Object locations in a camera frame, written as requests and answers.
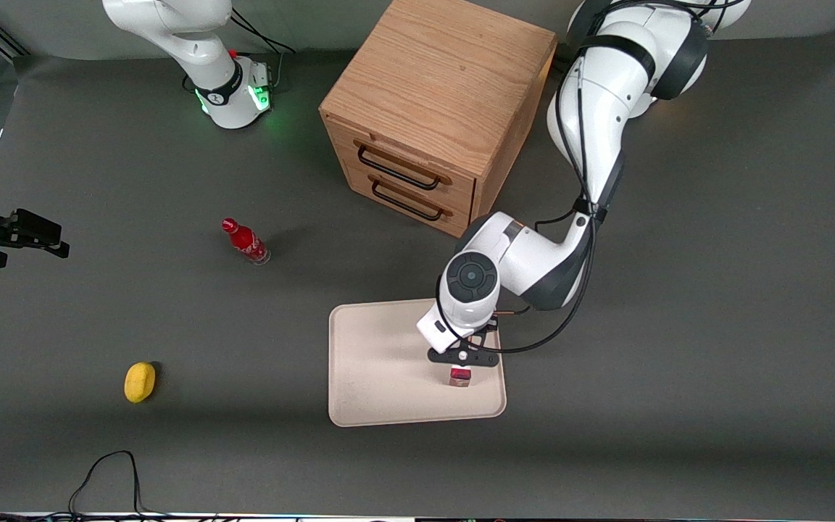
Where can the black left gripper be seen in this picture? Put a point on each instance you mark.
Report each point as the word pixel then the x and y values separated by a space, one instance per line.
pixel 491 325

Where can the red cookie box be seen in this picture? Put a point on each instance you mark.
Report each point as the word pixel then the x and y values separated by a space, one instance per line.
pixel 460 377

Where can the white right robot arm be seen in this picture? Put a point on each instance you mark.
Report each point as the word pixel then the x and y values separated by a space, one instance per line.
pixel 225 87

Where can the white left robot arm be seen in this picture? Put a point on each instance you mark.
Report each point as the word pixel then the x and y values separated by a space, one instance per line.
pixel 591 94

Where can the beige plastic tray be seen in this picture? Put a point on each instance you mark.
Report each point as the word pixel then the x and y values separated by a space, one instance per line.
pixel 381 362

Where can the wooden drawer front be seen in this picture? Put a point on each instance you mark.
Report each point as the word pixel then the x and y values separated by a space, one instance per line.
pixel 446 216
pixel 454 181

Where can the yellow lemon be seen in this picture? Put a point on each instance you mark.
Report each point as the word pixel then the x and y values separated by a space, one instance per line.
pixel 139 382

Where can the red cola bottle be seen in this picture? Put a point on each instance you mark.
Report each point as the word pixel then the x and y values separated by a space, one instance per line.
pixel 246 241

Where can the wooden drawer cabinet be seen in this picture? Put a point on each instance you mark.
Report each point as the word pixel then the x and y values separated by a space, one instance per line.
pixel 439 72

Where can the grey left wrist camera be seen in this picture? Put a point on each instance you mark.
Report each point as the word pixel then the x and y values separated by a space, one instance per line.
pixel 432 335

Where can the aluminium frame rail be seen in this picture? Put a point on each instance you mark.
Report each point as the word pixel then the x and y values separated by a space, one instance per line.
pixel 4 38

